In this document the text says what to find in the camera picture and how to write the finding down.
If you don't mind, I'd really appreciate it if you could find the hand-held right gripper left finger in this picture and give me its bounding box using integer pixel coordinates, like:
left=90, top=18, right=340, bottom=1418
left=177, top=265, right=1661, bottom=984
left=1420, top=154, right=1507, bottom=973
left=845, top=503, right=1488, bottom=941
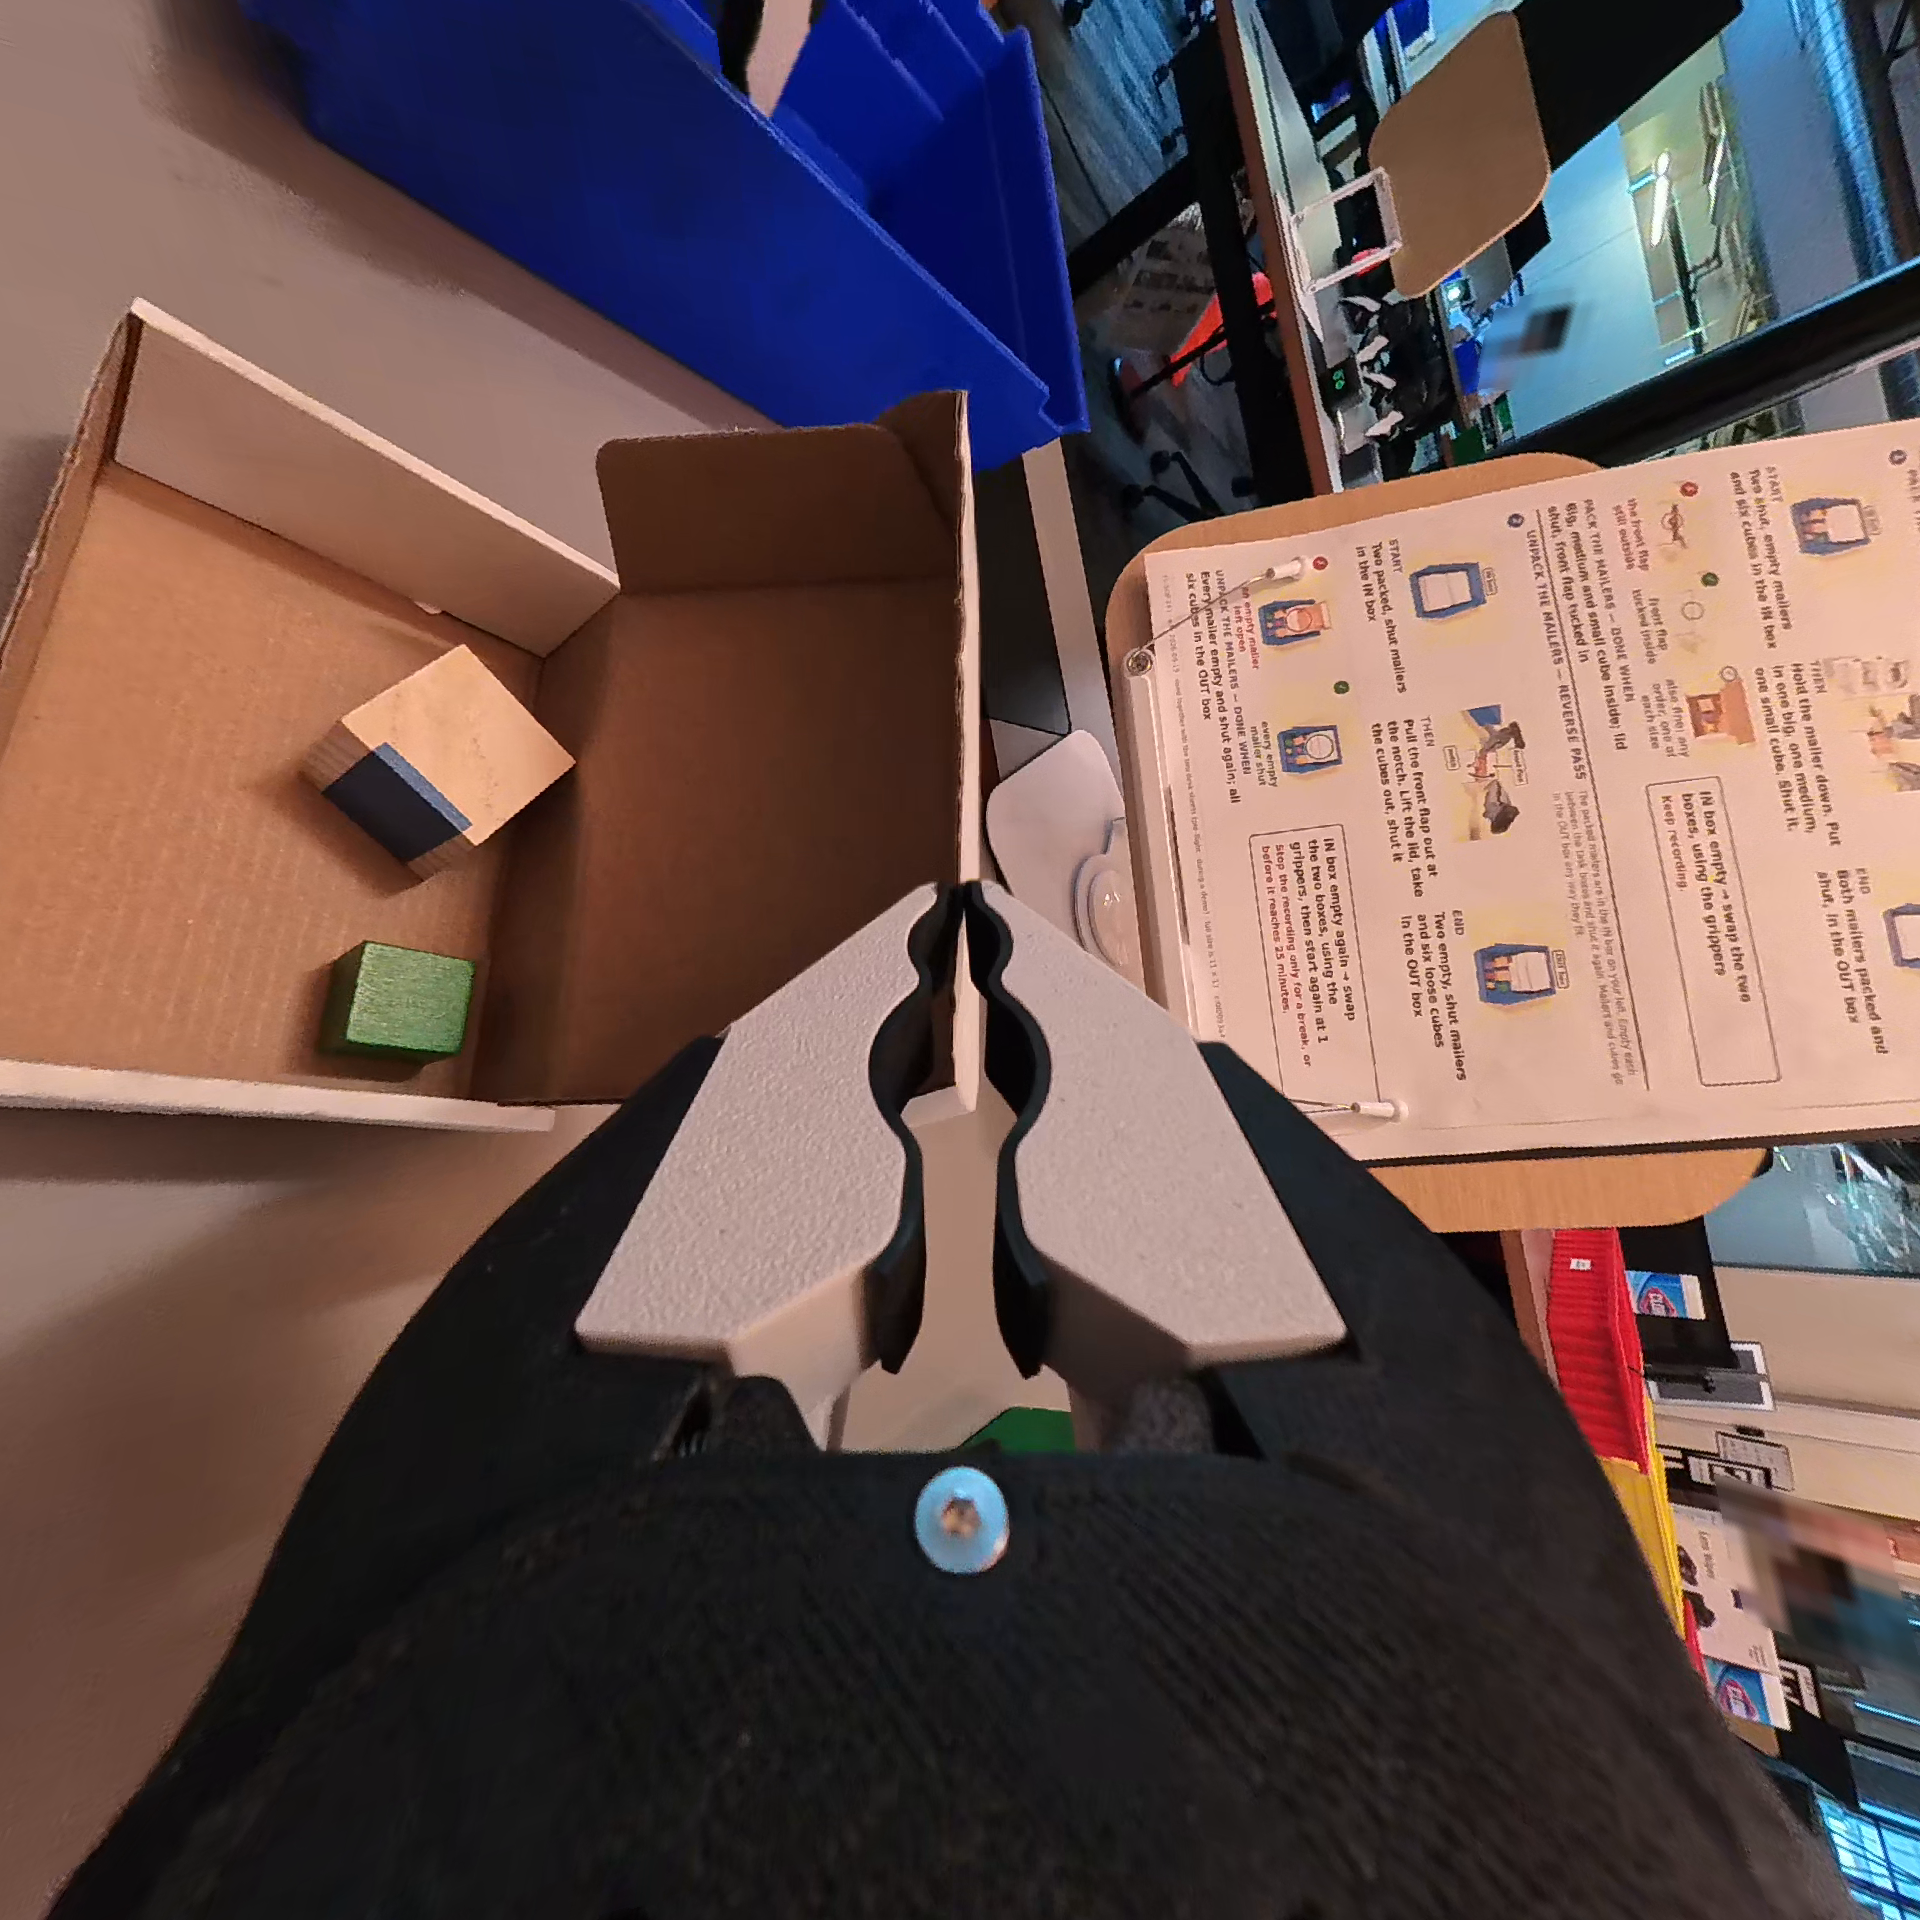
left=573, top=883, right=944, bottom=1377

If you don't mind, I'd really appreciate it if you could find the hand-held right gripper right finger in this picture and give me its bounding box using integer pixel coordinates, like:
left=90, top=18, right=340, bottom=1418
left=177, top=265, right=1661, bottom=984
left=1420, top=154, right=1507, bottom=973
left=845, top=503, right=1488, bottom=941
left=977, top=878, right=1355, bottom=1379

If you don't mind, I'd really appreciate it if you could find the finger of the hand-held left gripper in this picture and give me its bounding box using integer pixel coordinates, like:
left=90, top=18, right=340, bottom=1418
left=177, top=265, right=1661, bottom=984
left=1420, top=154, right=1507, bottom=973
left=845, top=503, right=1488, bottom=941
left=719, top=0, right=830, bottom=120

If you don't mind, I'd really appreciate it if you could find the blue plastic bin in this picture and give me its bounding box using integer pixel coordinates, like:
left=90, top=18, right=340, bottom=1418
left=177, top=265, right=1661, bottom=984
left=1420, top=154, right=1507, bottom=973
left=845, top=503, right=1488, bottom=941
left=240, top=0, right=1089, bottom=479

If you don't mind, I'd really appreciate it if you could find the medium green cube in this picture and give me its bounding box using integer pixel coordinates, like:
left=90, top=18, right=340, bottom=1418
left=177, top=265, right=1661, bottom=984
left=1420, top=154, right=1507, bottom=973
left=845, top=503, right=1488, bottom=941
left=317, top=941, right=476, bottom=1063

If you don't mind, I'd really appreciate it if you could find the white cardboard mailer box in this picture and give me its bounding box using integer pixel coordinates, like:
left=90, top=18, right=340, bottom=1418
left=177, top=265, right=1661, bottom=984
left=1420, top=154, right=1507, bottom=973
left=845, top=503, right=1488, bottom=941
left=0, top=294, right=987, bottom=1135

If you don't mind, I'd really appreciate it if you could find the large wooden cube grey face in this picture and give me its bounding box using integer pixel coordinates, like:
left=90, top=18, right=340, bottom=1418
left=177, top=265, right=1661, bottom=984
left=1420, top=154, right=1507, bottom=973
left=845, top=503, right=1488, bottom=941
left=304, top=642, right=576, bottom=883

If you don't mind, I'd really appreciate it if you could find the white stand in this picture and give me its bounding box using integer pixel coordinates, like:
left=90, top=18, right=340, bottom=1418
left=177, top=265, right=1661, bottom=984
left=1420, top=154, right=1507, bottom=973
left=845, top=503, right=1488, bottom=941
left=987, top=729, right=1149, bottom=978

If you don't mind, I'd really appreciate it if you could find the red storage bin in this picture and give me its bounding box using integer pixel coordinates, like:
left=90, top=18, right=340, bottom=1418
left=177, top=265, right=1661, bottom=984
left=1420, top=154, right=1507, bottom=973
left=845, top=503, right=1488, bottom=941
left=1545, top=1229, right=1654, bottom=1472

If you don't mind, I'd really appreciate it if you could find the yellow storage bin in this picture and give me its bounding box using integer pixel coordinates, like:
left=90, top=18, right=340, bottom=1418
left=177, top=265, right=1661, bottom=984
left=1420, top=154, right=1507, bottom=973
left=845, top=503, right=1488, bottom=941
left=1595, top=1451, right=1692, bottom=1633

